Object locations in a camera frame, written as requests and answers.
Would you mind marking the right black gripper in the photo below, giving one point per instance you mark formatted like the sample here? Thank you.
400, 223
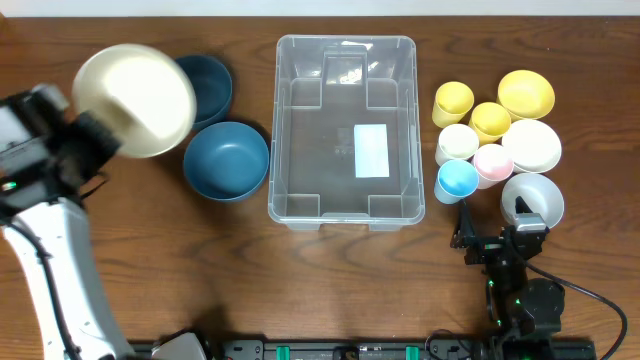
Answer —
464, 237

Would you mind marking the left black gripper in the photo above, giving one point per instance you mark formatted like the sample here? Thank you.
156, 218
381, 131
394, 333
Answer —
95, 122

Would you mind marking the light blue cup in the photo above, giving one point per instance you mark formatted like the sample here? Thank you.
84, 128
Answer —
455, 180

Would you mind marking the pink cup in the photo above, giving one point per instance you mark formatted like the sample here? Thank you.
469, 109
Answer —
493, 164

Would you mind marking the cream cup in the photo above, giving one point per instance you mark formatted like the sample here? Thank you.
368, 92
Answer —
456, 142

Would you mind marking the beige bowl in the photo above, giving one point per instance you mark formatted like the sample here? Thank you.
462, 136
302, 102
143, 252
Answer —
140, 94

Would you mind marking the dark blue bowl front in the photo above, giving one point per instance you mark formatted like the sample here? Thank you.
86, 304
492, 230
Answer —
226, 162

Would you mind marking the dark blue bowl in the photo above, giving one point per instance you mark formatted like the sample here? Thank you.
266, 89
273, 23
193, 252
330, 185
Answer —
226, 162
213, 88

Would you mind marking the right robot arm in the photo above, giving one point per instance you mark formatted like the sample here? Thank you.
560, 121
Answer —
523, 308

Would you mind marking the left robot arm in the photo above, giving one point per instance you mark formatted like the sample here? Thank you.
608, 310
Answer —
52, 244

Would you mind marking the white label in container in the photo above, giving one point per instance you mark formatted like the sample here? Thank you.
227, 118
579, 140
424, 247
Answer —
371, 154

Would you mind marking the clear plastic storage container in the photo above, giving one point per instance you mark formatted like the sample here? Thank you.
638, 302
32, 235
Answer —
324, 86

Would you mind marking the light grey bowl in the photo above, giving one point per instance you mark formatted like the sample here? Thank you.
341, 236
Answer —
541, 195

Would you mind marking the white bowl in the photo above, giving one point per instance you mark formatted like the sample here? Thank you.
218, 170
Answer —
533, 145

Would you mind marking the yellow cup right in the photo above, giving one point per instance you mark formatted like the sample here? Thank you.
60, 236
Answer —
490, 121

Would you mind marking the yellow cup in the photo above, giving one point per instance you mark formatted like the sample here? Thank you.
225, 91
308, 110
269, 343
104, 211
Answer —
490, 121
452, 102

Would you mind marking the yellow cup left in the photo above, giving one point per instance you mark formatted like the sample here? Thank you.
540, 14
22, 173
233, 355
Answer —
452, 102

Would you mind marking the yellow bowl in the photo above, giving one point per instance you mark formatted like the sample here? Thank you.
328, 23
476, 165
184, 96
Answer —
526, 94

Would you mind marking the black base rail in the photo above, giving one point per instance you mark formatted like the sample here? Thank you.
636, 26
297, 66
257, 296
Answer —
435, 348

